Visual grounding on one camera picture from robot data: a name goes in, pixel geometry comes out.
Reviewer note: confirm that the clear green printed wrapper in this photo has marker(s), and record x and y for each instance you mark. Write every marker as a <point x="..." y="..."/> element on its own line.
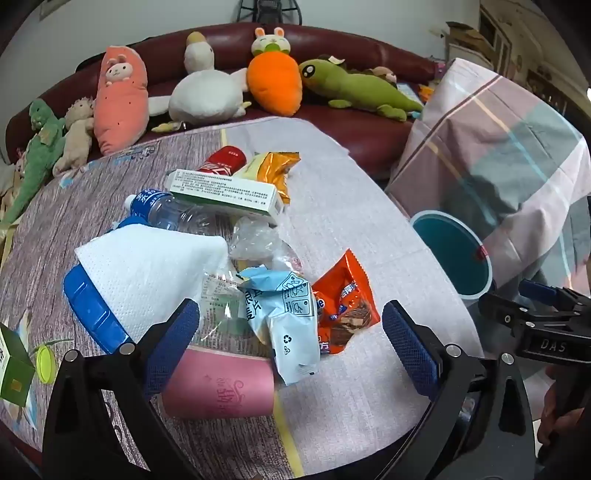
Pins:
<point x="221" y="304"/>

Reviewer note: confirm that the white duck plush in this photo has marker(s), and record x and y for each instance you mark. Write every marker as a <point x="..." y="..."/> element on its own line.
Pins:
<point x="203" y="97"/>

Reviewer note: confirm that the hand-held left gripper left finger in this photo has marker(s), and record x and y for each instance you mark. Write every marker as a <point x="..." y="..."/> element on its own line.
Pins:
<point x="173" y="341"/>

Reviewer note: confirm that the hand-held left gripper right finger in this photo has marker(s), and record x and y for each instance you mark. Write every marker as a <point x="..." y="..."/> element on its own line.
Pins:
<point x="408" y="341"/>

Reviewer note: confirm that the light blue snack wrapper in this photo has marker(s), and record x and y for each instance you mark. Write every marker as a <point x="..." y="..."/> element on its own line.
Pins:
<point x="281" y="323"/>

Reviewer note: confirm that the white paper towel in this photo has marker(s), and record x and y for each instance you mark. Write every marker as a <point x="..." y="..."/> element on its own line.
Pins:
<point x="147" y="272"/>

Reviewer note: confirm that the blue plastic tray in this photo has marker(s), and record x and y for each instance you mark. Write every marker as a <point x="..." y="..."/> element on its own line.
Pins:
<point x="92" y="314"/>

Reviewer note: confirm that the wood print tablecloth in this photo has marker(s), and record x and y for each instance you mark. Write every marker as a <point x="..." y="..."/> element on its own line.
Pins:
<point x="69" y="207"/>

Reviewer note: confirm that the clear plastic water bottle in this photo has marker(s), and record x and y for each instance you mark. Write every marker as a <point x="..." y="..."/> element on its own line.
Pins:
<point x="157" y="210"/>

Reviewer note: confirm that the blue round bin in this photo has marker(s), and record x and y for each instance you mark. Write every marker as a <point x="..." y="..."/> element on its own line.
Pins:
<point x="450" y="258"/>

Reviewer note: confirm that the green cardboard box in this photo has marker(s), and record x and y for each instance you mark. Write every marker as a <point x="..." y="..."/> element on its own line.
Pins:
<point x="16" y="378"/>

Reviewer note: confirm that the red soda can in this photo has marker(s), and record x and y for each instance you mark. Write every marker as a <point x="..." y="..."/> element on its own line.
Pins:
<point x="221" y="161"/>

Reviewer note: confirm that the person's right hand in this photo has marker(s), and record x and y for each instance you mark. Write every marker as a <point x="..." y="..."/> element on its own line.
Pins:
<point x="554" y="415"/>

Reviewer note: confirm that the colourful plastic toys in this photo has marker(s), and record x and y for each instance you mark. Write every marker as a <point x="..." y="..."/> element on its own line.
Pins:
<point x="415" y="92"/>

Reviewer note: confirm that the pale pink woven cloth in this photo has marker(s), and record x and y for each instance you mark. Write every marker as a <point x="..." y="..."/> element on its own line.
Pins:
<point x="351" y="207"/>

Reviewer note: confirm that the small green dinosaur plush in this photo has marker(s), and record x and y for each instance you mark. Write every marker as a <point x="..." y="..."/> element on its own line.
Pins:
<point x="39" y="157"/>

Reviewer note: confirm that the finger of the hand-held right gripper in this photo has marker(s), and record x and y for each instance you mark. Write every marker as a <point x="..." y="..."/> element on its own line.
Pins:
<point x="496" y="310"/>
<point x="538" y="288"/>

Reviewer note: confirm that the pink carrot bunny plush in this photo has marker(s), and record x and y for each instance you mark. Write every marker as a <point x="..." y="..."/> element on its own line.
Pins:
<point x="122" y="106"/>

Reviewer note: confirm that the clear plastic bag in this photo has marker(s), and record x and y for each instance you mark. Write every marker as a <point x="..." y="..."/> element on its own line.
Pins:
<point x="256" y="240"/>

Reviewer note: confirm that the beige hedgehog plush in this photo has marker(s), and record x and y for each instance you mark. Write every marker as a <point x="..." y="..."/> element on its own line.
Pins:
<point x="76" y="138"/>

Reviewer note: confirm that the pink paper cup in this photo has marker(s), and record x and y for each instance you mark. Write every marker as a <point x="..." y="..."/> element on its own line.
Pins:
<point x="217" y="383"/>

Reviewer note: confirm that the pastel plaid blanket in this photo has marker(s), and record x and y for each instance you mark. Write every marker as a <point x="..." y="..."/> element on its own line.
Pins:
<point x="498" y="138"/>

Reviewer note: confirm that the dark red leather sofa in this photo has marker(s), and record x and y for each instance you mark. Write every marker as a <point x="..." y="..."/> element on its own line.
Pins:
<point x="351" y="134"/>

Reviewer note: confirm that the cardboard boxes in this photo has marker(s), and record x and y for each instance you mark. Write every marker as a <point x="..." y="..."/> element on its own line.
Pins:
<point x="466" y="34"/>

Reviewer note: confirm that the orange carrot bunny plush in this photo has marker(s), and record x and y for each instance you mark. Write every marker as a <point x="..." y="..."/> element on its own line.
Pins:
<point x="274" y="81"/>

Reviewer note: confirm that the yellow green bottle cap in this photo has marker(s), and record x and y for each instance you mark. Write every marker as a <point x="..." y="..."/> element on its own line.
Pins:
<point x="45" y="364"/>

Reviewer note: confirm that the large green dinosaur plush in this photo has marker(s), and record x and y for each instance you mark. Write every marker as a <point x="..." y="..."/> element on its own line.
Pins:
<point x="355" y="87"/>

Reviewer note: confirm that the small brown plush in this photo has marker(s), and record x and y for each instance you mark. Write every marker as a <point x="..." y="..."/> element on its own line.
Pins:
<point x="383" y="72"/>

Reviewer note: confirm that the white green carton box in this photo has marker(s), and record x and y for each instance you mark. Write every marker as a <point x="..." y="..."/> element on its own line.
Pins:
<point x="221" y="191"/>

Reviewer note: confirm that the black mesh chair back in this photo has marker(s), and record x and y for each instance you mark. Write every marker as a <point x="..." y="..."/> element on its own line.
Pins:
<point x="270" y="11"/>

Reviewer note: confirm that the yellow orange snack wrapper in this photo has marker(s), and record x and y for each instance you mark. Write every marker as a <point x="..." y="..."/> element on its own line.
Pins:
<point x="272" y="168"/>

